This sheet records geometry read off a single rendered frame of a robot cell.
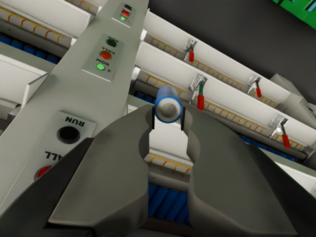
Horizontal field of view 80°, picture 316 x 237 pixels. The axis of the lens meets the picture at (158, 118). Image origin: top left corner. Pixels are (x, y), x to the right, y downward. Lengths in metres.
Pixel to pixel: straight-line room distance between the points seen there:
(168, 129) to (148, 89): 0.16
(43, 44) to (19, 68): 0.17
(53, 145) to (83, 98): 0.07
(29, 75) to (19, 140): 0.10
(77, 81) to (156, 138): 0.13
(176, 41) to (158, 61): 0.21
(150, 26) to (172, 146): 0.41
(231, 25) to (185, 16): 0.17
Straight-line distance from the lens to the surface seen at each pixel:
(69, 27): 0.44
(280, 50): 0.93
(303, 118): 0.81
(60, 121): 0.21
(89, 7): 0.62
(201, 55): 0.66
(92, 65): 0.29
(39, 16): 0.45
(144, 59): 0.43
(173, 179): 0.30
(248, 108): 0.55
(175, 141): 0.29
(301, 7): 0.64
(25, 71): 0.27
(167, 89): 0.15
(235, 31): 0.82
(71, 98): 0.23
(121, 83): 0.28
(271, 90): 0.83
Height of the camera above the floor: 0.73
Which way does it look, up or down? 45 degrees down
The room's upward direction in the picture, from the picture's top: 178 degrees counter-clockwise
